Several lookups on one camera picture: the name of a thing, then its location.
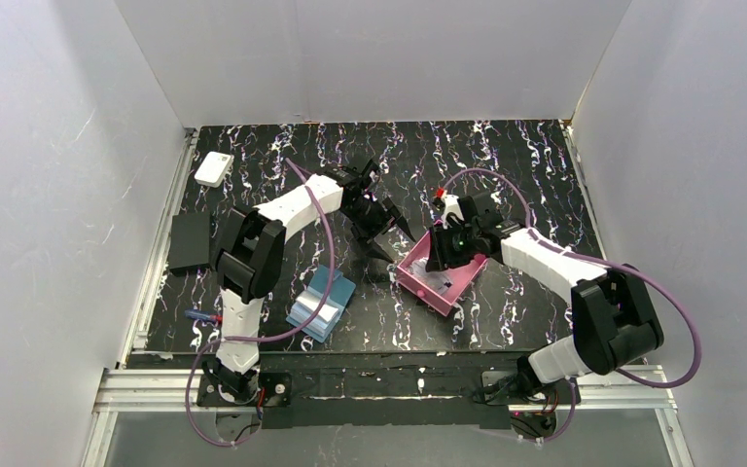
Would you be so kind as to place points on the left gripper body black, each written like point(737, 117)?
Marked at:
point(378, 219)

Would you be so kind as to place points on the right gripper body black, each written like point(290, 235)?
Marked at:
point(442, 249)

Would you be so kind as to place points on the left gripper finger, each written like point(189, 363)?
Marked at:
point(373, 250)
point(398, 219)

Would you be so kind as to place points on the pink plastic box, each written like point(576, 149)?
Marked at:
point(462, 278)

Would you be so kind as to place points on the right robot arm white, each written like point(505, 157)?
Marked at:
point(614, 319)

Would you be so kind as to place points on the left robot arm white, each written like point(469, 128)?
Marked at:
point(250, 248)

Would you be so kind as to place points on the credit card in pink box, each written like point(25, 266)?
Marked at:
point(438, 281)

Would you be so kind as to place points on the black box near left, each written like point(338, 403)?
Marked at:
point(228, 235)

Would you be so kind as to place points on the black box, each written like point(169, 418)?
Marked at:
point(190, 242)
point(228, 235)

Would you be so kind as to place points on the white small device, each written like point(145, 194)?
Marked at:
point(213, 169)

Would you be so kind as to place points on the black box far left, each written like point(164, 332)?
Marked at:
point(190, 242)

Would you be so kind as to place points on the blue red pen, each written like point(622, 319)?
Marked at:
point(203, 316)

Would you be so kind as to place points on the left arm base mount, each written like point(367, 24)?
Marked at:
point(245, 396)

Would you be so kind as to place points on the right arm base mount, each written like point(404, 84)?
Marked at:
point(551, 407)

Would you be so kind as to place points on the aluminium frame rail front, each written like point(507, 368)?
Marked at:
point(163, 391)

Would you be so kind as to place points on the aluminium frame rail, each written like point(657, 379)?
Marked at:
point(163, 391)
point(137, 331)

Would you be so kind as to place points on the aluminium frame rail left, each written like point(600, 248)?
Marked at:
point(137, 331)

